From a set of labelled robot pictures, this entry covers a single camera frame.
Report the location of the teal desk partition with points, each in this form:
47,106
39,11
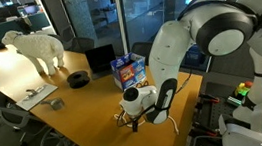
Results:
4,28

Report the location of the white curved device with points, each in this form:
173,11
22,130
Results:
249,132

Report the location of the green yellow red button box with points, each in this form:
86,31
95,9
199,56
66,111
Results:
242,90

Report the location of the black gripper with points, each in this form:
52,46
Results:
136,117

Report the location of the black filament spool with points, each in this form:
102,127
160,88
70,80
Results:
78,79

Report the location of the clipboard with paper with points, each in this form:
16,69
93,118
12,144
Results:
36,96

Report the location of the black laptop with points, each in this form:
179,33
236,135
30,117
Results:
99,58

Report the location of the blue printed cardboard box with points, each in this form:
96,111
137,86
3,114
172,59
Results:
129,71

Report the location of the blue bin behind glass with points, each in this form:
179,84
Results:
196,56

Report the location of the black perforated mounting board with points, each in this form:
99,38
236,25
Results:
216,113

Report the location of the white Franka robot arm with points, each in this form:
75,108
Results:
171,44

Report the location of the white sheep figure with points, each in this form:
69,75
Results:
39,47

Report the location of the large grey office chair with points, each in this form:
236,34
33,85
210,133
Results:
139,48

